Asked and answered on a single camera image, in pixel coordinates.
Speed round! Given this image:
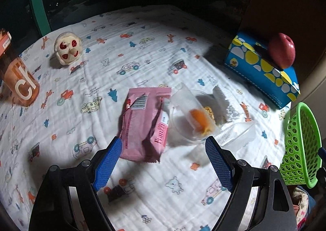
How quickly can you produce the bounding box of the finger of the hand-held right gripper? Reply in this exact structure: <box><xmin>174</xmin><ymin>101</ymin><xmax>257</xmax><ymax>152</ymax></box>
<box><xmin>317</xmin><ymin>147</ymin><xmax>326</xmax><ymax>170</ymax></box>

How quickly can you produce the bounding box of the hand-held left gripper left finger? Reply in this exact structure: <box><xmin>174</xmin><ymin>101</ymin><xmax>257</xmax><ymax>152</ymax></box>
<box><xmin>29</xmin><ymin>136</ymin><xmax>123</xmax><ymax>231</ymax></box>

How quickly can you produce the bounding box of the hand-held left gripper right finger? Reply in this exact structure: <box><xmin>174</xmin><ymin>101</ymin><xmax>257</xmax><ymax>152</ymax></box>
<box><xmin>205</xmin><ymin>136</ymin><xmax>298</xmax><ymax>231</ymax></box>

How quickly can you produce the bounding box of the green plastic basket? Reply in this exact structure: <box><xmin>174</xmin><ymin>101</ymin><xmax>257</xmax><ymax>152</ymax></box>
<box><xmin>279</xmin><ymin>102</ymin><xmax>322</xmax><ymax>189</ymax></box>

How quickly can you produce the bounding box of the pink snack packet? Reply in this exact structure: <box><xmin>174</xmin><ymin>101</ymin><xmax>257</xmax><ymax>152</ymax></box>
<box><xmin>119</xmin><ymin>87</ymin><xmax>172</xmax><ymax>164</ymax></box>

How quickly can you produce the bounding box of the white foam piece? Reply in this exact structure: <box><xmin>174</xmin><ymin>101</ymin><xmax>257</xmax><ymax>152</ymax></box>
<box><xmin>212</xmin><ymin>86</ymin><xmax>241</xmax><ymax>126</ymax></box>

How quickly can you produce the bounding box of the pink floral cloth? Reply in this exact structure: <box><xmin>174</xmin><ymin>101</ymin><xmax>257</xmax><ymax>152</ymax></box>
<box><xmin>290</xmin><ymin>186</ymin><xmax>310</xmax><ymax>231</ymax></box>

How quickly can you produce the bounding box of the blue spotted tissue box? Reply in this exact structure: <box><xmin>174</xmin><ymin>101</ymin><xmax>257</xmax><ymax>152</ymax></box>
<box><xmin>224</xmin><ymin>31</ymin><xmax>301</xmax><ymax>110</ymax></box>

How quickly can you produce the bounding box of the white printed blanket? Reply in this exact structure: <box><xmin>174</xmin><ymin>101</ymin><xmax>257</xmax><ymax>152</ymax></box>
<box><xmin>0</xmin><ymin>4</ymin><xmax>292</xmax><ymax>231</ymax></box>

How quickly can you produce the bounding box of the red apple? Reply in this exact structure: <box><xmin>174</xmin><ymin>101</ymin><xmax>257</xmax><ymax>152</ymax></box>
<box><xmin>268</xmin><ymin>33</ymin><xmax>296</xmax><ymax>69</ymax></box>

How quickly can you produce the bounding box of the orange water bottle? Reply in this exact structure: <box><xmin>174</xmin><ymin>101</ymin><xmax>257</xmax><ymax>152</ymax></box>
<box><xmin>0</xmin><ymin>29</ymin><xmax>41</xmax><ymax>107</ymax></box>

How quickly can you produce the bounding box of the brown wooden panel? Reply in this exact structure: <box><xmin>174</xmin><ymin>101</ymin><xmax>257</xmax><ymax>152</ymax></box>
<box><xmin>239</xmin><ymin>0</ymin><xmax>326</xmax><ymax>68</ymax></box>

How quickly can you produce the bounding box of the green window frame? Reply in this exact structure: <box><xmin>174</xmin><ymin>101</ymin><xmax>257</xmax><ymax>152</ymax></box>
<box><xmin>27</xmin><ymin>0</ymin><xmax>51</xmax><ymax>36</ymax></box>

